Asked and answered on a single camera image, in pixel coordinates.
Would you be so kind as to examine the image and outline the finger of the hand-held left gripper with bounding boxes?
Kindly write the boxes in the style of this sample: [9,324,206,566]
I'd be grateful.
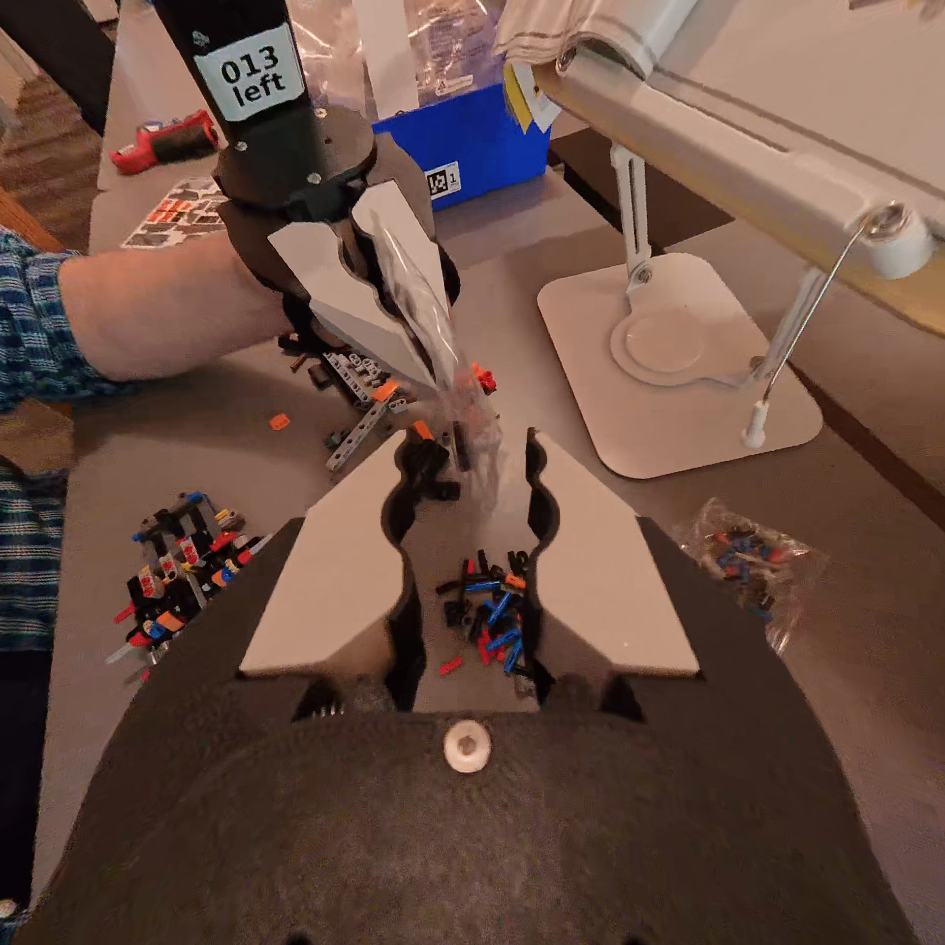
[266,220,438,392]
[350,181,453,318]

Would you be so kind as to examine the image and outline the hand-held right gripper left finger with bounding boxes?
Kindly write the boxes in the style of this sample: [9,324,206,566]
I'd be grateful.
[238,430,427,713]

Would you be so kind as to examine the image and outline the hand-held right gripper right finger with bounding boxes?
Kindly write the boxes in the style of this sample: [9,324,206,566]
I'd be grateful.
[523,427,702,706]

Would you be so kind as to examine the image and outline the heap of small lego pins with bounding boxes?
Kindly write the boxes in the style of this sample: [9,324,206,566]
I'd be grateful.
[436,550,536,679]

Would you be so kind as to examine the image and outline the clear lego bag orange pins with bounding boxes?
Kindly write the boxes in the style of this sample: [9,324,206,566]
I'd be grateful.
[369,210,510,518]

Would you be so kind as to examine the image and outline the person's left forearm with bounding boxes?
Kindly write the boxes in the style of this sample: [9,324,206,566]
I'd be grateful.
[0,225,222,414]

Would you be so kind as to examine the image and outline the long grey lego beam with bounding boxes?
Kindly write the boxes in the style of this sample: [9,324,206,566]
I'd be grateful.
[321,350,388,392]

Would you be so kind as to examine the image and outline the lego sticker sheet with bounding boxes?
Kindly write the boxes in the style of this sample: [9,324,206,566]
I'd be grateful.
[120,177,231,250]

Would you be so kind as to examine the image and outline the clear lego bag blue pins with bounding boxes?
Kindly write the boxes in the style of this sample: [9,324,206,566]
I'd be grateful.
[675,498,831,654]

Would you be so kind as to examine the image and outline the partly built lego chassis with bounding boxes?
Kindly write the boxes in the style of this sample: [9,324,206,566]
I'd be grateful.
[105,491,274,669]

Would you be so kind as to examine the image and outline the pile of loose lego pieces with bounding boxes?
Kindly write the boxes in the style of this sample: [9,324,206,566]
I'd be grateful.
[279,332,497,503]

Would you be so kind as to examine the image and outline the person's left hand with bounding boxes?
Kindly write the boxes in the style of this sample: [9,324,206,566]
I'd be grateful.
[199,242,295,357]

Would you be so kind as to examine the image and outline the blue box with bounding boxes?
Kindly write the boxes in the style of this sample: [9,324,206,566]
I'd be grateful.
[371,81,552,213]

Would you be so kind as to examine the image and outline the red and black tool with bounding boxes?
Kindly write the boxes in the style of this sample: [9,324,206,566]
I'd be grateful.
[111,109,220,176]

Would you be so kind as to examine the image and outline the white paper booklet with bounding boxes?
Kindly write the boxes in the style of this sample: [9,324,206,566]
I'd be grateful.
[353,0,422,119]

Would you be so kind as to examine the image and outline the hanging paper tags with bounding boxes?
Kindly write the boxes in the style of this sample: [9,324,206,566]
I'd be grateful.
[504,63,562,135]

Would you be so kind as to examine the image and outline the empty clear plastic bags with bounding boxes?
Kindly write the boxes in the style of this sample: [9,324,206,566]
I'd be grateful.
[284,0,512,119]

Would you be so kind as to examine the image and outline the blue plaid shirt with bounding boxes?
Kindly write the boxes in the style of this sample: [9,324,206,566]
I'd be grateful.
[0,458,71,654]

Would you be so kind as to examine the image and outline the white lamp head bar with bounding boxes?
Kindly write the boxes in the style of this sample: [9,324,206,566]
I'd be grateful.
[498,0,945,337]

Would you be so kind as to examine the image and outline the dark trousers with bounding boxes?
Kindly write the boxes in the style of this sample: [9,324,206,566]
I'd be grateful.
[0,653,53,909]

